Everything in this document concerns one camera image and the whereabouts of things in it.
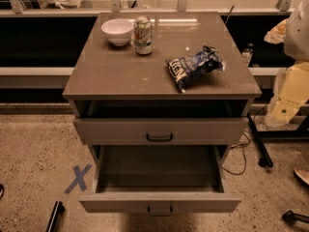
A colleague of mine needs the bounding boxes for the black floor cable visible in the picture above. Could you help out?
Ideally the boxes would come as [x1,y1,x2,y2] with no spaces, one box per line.
[222,130,252,176]

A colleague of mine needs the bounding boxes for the blue chip bag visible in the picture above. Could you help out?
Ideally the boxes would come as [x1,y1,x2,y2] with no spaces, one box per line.
[166,43,226,93]

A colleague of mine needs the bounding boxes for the grey drawer cabinet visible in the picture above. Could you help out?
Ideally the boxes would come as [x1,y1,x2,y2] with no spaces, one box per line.
[62,11,263,215]

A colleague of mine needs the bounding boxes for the open middle grey drawer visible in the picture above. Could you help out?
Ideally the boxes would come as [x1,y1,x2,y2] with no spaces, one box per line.
[79,145,241,217]

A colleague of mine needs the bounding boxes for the blue tape cross mark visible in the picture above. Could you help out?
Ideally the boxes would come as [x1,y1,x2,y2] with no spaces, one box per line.
[65,164,92,194]

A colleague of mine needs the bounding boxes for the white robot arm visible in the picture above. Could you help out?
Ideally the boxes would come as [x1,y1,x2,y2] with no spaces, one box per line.
[264,0,309,127]

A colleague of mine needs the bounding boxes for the black chair caster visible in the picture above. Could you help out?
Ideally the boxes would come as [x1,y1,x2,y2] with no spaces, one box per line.
[282,210,309,225]

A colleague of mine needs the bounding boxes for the clear plastic bottle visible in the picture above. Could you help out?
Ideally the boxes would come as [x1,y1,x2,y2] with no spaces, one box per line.
[241,43,254,66]

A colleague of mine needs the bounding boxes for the white ceramic bowl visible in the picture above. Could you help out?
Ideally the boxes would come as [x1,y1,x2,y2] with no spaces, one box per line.
[101,18,133,46]

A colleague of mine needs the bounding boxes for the black leaning pole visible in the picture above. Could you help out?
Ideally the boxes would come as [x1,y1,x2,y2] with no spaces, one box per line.
[246,114,273,167]

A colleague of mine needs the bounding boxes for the black bar lower left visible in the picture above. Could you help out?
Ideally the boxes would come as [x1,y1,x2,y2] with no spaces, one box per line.
[45,201,65,232]

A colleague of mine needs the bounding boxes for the person's shoe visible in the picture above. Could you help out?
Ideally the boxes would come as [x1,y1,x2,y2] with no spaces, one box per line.
[294,168,309,185]

